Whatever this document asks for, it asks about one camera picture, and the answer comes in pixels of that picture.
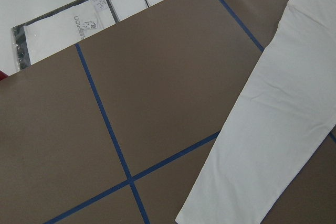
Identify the white long-sleeve printed shirt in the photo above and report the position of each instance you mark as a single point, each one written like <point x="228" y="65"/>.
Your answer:
<point x="284" y="112"/>

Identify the red fire extinguisher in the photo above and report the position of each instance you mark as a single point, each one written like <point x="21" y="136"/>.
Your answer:
<point x="3" y="75"/>

